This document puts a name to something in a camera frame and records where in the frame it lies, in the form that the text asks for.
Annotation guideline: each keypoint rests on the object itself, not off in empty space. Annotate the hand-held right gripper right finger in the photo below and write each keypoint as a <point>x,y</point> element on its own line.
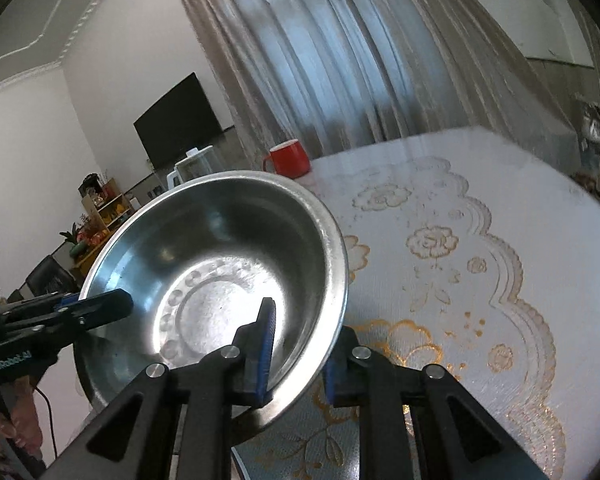
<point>330,375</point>

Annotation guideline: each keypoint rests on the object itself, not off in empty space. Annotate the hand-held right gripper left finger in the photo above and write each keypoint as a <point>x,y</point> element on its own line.
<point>265,340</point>

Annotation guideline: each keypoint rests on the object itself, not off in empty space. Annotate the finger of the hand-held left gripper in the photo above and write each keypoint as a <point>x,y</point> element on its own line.
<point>45,306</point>
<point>105,307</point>

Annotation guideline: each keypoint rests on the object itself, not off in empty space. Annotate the stainless steel bowl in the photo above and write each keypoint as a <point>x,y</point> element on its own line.
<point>220,270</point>

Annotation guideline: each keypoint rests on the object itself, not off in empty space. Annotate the person's left hand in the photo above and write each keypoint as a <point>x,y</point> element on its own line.
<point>20,420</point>

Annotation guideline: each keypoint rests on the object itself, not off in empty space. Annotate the black leather sofa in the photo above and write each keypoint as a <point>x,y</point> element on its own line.
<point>47,280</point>

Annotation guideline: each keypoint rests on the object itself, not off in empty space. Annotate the artificial fruit decoration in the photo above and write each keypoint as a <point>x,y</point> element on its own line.
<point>80,240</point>

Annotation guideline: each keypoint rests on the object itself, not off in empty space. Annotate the small wooden shelf rack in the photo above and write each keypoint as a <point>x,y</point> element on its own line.
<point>107,202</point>

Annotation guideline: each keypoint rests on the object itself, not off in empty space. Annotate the beige lace table doily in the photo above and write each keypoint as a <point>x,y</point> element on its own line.
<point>455,270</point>

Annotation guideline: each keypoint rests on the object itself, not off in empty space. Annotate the white electric kettle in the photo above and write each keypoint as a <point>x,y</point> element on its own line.
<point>197,167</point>

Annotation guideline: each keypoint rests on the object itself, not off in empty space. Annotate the red mug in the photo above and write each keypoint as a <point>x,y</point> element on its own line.
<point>290,160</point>

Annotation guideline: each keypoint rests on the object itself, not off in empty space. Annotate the black flat television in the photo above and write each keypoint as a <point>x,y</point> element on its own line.
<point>180,120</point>

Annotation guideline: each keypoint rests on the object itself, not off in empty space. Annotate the wide beige window curtain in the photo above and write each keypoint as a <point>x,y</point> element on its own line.
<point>360,50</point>

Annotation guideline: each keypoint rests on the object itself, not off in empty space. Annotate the leaning framed picture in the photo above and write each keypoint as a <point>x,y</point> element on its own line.
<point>591,130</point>

